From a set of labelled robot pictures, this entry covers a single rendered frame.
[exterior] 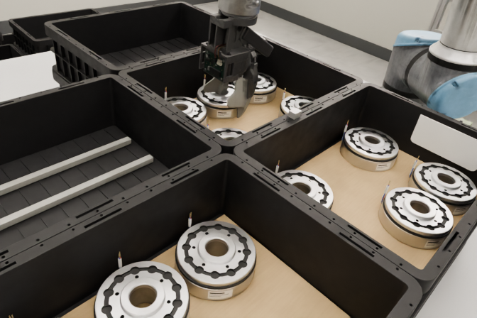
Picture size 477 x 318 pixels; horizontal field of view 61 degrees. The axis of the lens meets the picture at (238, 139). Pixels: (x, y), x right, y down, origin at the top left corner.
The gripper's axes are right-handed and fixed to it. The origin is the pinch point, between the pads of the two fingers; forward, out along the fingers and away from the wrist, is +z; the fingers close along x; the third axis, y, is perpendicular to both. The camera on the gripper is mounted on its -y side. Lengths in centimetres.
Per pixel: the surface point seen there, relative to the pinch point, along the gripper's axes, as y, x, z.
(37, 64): 12, -69, 17
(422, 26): -280, -58, 47
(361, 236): 19.9, 39.8, -9.2
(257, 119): -2.6, 5.3, 1.7
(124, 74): 19.3, -10.0, -7.6
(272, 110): -8.2, 4.7, 1.6
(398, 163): -13.3, 32.3, 0.7
